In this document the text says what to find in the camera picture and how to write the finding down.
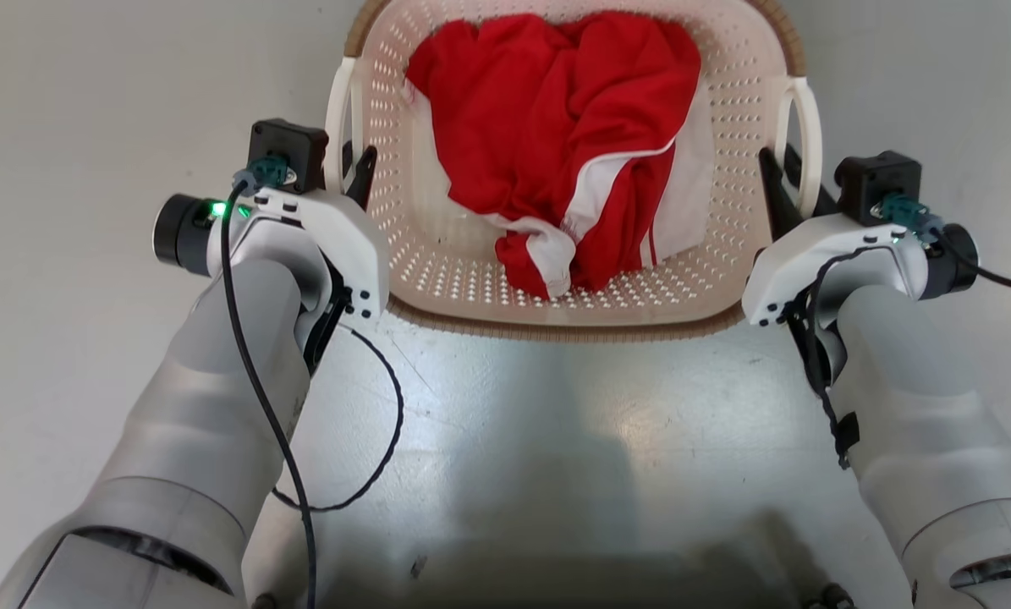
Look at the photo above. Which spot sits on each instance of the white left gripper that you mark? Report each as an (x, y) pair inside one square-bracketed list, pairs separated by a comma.
[(344, 237)]

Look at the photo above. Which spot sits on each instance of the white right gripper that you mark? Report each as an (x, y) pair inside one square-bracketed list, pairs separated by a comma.
[(810, 249)]

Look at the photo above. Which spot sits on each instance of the beige perforated plastic laundry basket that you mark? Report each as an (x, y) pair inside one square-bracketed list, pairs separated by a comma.
[(463, 279)]

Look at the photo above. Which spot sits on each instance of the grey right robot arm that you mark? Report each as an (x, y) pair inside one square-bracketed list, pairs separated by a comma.
[(920, 406)]

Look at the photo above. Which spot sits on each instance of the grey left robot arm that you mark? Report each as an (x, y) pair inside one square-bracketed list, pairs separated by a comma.
[(209, 406)]

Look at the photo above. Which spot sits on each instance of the red and white garment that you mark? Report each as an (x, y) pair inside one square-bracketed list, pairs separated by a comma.
[(539, 127)]

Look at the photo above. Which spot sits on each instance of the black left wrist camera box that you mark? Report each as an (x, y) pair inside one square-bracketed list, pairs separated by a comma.
[(298, 148)]

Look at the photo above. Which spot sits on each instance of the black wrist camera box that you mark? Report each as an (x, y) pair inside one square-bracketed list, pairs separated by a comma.
[(298, 148), (873, 178)]

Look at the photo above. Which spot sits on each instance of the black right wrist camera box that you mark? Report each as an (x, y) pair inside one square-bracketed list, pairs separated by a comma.
[(873, 178)]

